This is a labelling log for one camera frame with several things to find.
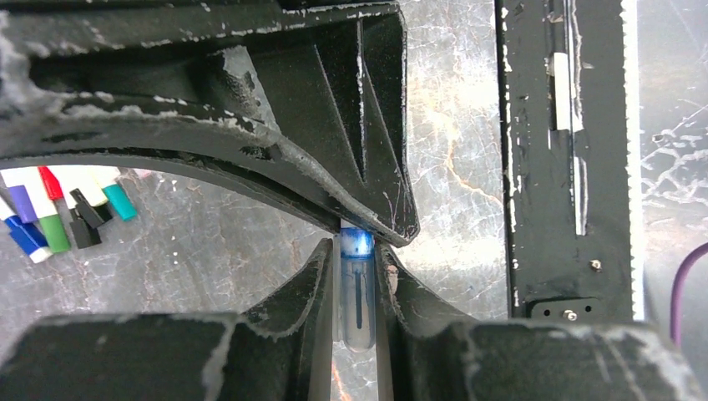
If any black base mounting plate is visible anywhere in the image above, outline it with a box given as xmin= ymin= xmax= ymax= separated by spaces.
xmin=495 ymin=1 xmax=641 ymax=322

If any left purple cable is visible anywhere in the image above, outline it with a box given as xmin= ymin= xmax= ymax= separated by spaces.
xmin=670 ymin=241 xmax=708 ymax=350

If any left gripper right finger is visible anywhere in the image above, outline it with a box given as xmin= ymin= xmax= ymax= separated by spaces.
xmin=1 ymin=1 xmax=420 ymax=246

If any green cap white marker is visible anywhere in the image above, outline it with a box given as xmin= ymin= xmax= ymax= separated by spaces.
xmin=1 ymin=167 xmax=71 ymax=254

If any red cap white marker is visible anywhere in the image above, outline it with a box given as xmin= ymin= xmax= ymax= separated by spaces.
xmin=38 ymin=165 xmax=63 ymax=201

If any black cap white marker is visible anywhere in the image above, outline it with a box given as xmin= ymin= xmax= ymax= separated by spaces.
xmin=48 ymin=165 xmax=112 ymax=249

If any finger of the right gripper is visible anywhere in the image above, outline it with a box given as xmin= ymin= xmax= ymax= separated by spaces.
xmin=376 ymin=245 xmax=706 ymax=400

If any white slotted cable duct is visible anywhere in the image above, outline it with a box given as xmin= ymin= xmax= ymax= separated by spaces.
xmin=620 ymin=0 xmax=646 ymax=322

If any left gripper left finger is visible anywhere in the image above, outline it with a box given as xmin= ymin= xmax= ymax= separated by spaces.
xmin=1 ymin=239 xmax=333 ymax=400

